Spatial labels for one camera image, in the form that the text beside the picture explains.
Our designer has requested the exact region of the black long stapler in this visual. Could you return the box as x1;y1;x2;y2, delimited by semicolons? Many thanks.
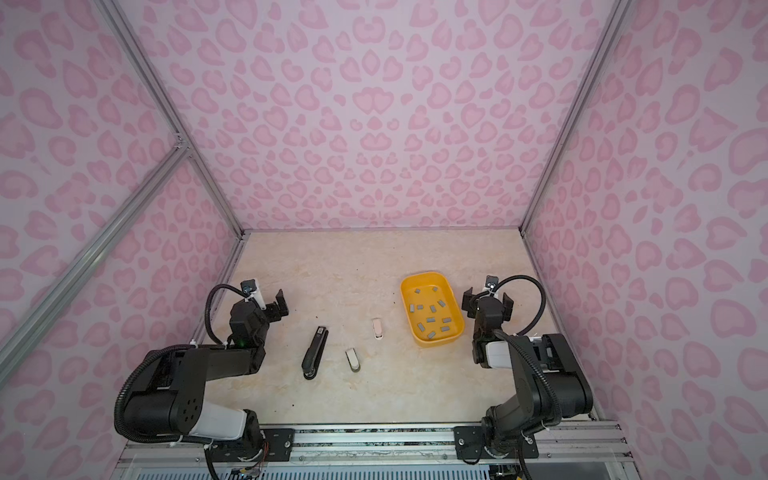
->
301;326;328;380

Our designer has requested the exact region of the grey mini stapler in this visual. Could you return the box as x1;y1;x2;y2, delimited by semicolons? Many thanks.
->
345;348;361;373

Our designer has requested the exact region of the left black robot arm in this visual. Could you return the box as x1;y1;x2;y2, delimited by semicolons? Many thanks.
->
113;284;289;461

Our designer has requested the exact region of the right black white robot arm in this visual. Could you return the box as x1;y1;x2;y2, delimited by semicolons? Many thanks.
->
456;289;594;458

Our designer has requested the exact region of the yellow plastic tray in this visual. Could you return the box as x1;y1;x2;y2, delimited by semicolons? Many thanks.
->
400;272;465;348

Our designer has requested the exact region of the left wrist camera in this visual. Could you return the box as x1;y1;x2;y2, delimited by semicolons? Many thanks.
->
240;279;266;307

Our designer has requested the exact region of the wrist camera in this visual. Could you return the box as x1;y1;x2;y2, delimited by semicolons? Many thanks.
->
483;275;500;293
240;279;266;307

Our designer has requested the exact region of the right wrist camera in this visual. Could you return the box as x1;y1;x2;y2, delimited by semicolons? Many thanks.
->
483;275;500;293

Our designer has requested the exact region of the left black cable conduit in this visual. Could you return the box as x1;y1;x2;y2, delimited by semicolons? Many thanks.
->
203;283;247;346

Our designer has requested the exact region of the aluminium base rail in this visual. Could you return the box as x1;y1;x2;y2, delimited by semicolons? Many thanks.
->
112;419;639;479

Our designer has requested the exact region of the aluminium frame left diagonal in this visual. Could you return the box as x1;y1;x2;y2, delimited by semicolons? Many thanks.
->
1;141;189;385

